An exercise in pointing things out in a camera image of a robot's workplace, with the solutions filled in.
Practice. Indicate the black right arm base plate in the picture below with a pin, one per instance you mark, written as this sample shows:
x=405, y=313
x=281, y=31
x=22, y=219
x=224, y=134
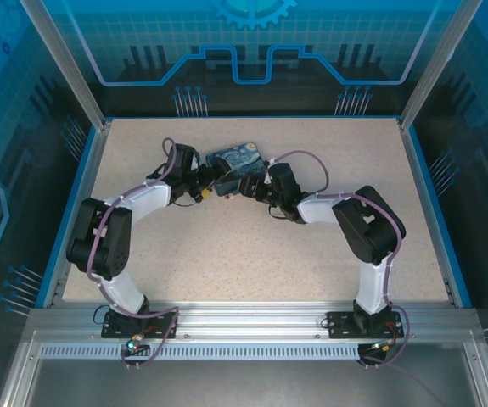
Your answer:
x=339, y=324

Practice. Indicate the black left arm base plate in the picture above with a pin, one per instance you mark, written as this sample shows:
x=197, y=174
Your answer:
x=114, y=328

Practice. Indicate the aluminium mounting beam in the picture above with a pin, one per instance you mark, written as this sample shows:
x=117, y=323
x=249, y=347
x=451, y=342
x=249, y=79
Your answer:
x=248, y=318

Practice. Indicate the aluminium side rail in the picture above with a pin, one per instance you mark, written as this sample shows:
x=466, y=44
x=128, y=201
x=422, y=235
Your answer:
x=417, y=169
x=83, y=186

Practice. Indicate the grey metal bench panel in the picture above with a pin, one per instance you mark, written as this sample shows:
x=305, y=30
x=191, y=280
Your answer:
x=248, y=381

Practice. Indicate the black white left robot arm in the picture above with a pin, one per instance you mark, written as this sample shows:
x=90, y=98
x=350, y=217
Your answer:
x=150, y=199

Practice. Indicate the aluminium frame post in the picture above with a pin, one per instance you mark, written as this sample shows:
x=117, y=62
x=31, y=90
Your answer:
x=434, y=63
x=71, y=63

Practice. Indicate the starry night painted tin box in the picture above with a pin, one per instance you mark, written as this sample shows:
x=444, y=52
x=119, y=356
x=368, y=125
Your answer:
x=239, y=161

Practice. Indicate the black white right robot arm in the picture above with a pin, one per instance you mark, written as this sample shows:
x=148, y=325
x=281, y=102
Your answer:
x=315, y=210

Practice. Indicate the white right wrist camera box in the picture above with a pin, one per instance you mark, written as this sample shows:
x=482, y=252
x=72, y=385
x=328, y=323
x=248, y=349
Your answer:
x=271, y=161

